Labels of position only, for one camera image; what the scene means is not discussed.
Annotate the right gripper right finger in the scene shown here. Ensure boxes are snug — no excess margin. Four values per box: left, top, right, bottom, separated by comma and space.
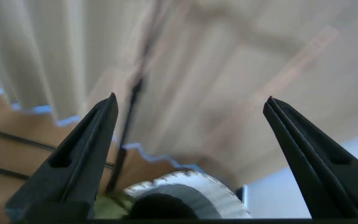
262, 95, 358, 219

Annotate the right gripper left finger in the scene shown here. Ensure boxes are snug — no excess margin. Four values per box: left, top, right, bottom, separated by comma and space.
5, 91, 119, 220

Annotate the pink clothes hanger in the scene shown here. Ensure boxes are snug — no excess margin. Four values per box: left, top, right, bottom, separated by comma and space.
249, 26, 342, 105

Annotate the black clothes rack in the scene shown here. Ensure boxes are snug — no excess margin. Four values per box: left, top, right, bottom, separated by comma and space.
0, 0, 157, 194

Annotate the white laundry basket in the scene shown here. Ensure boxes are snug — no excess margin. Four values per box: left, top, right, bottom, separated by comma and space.
122, 169, 252, 220

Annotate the green garment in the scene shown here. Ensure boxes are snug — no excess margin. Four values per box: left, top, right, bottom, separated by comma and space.
93, 190, 137, 220

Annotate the beige curtain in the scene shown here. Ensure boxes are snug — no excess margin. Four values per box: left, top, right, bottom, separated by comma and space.
0, 0, 358, 188

